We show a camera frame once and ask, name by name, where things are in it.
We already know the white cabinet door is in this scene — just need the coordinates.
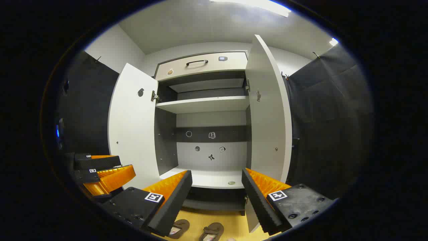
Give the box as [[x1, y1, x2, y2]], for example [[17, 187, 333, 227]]
[[108, 63, 161, 190], [245, 34, 293, 233]]

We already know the brown fuzzy shoe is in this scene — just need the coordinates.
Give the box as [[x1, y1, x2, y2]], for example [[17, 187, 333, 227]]
[[169, 219, 190, 239], [200, 222, 225, 241]]

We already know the black backdrop cloth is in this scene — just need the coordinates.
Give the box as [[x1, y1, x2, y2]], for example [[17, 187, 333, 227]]
[[283, 44, 374, 199], [55, 50, 120, 158]]

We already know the long ceiling light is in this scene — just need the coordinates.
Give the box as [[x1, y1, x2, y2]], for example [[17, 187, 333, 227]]
[[210, 0, 291, 18]]

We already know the beige cabinet drawer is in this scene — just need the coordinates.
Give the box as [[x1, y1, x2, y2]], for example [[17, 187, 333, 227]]
[[155, 51, 249, 82]]

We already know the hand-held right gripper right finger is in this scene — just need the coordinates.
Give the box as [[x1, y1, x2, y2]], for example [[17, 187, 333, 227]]
[[241, 168, 336, 236]]

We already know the white shoe cabinet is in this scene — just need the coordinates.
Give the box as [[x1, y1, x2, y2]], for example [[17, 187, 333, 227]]
[[154, 50, 252, 216]]

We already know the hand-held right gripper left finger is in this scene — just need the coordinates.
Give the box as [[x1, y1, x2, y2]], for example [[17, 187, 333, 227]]
[[100, 170, 193, 237]]

